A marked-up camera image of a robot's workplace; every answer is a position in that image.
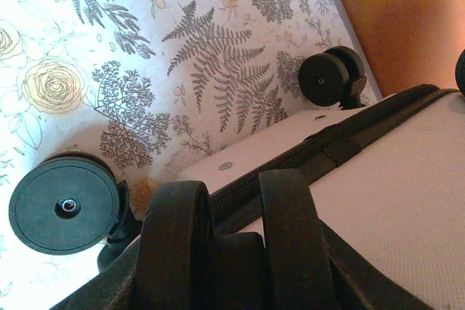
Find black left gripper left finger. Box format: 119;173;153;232
57;248;142;310

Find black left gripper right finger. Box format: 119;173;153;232
321;229;422;310

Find white hard-shell suitcase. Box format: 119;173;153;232
9;44;465;310

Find floral patterned table cover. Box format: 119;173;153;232
0;0;382;310

